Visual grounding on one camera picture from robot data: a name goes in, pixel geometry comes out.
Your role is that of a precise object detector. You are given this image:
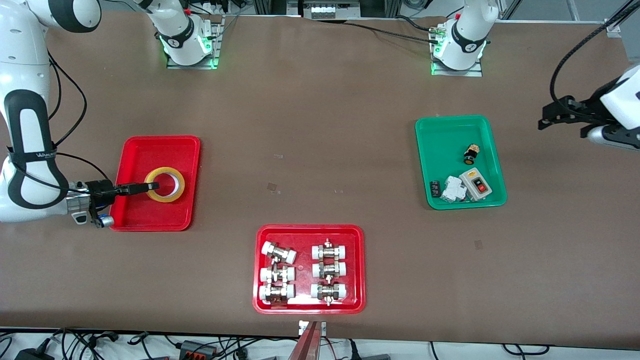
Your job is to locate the brass fitting with white caps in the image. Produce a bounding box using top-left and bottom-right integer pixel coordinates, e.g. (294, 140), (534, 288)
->
(311, 260), (347, 279)
(310, 281), (347, 306)
(258, 283), (296, 305)
(261, 241), (297, 265)
(260, 265), (296, 285)
(311, 239), (348, 261)

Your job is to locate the white terminal block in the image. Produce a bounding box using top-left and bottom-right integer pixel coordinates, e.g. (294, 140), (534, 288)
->
(309, 0), (362, 20)

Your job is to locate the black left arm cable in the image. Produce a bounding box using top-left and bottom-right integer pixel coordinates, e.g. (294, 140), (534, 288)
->
(550, 0), (640, 118)

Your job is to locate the reddish aluminium profile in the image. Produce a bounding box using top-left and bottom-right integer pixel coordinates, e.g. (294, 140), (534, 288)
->
(287, 322), (322, 360)

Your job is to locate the black orange power strip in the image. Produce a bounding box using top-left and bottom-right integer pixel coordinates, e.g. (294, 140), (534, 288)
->
(177, 340), (219, 359)

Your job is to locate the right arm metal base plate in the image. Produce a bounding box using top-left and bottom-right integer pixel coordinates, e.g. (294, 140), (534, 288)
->
(166, 15), (224, 70)

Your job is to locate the white circuit breaker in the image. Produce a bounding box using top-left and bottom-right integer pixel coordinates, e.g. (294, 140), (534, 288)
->
(440, 176), (468, 203)

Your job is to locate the aluminium frame profile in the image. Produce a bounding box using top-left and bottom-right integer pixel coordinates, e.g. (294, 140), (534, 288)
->
(604, 0), (640, 37)

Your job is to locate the small metal bracket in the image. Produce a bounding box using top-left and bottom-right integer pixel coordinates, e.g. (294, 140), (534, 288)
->
(298, 320), (327, 337)

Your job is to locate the grey switch box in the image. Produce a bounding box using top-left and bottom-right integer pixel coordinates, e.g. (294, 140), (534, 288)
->
(458, 168), (494, 202)

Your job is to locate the black power adapter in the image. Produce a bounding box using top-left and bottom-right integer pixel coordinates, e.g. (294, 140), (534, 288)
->
(14, 347), (55, 360)

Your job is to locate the green plastic tray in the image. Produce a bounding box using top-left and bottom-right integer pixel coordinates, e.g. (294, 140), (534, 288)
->
(415, 115), (508, 210)

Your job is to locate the black cable on table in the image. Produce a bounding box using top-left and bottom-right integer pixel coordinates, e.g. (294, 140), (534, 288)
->
(394, 15), (439, 34)
(344, 21), (437, 44)

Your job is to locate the black cable loop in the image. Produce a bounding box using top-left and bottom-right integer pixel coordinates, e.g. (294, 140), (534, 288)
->
(502, 343), (551, 357)

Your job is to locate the yellow clear packing tape roll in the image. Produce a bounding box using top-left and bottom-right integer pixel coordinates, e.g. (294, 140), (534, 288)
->
(144, 167), (186, 203)

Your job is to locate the red plastic tray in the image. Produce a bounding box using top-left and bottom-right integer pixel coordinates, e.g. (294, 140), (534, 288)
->
(108, 135), (202, 232)
(252, 224), (366, 315)

